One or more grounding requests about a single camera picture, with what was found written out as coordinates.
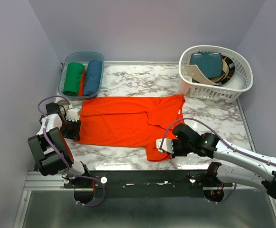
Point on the rolled orange t shirt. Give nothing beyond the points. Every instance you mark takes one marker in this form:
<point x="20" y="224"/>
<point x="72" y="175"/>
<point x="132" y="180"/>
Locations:
<point x="81" y="83"/>

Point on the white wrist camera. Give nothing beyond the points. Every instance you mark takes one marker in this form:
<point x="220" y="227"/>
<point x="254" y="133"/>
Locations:
<point x="164" y="145"/>
<point x="73" y="114"/>

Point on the clear blue plastic bin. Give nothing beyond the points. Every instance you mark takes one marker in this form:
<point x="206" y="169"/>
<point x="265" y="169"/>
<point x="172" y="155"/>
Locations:
<point x="83" y="58"/>

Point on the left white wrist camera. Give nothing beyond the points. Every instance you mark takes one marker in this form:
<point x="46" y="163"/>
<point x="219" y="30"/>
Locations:
<point x="73" y="114"/>

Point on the orange t shirt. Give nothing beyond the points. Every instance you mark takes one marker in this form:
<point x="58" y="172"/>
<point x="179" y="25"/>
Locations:
<point x="81" y="83"/>
<point x="130" y="122"/>

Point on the tape roll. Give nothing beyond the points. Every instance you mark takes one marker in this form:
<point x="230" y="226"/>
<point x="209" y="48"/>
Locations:
<point x="63" y="105"/>

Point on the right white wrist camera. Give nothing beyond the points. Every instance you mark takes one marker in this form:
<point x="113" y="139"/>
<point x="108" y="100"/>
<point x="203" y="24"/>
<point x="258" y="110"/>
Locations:
<point x="164" y="145"/>

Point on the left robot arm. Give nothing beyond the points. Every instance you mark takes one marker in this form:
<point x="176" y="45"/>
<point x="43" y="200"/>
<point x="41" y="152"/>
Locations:
<point x="49" y="148"/>

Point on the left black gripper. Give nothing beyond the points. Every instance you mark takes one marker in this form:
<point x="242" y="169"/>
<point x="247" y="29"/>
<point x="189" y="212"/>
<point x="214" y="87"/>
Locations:
<point x="75" y="133"/>

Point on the teal folded garment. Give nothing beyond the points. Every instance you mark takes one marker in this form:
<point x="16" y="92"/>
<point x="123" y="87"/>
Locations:
<point x="210" y="64"/>

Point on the rolled green t shirt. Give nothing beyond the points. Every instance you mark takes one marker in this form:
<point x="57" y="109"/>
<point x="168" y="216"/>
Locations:
<point x="73" y="76"/>

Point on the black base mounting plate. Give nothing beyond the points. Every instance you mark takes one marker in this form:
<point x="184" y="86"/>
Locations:
<point x="95" y="192"/>

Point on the beige garment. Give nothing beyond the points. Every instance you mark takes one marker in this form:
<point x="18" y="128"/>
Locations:
<point x="195" y="73"/>

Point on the rolled blue t shirt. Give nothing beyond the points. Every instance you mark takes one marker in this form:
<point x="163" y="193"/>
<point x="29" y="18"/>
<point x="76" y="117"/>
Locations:
<point x="92" y="78"/>

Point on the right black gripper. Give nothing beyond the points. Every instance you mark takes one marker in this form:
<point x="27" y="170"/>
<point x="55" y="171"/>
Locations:
<point x="176" y="153"/>

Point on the aluminium rail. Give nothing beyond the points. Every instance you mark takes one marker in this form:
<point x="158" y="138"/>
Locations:
<point x="45" y="180"/>

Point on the white laundry basket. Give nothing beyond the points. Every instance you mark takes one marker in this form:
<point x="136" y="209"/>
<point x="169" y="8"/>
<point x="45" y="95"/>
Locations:
<point x="241" y="81"/>

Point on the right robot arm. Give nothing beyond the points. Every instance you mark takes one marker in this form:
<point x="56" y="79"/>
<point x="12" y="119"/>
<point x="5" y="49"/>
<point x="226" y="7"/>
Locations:
<point x="234" y="164"/>

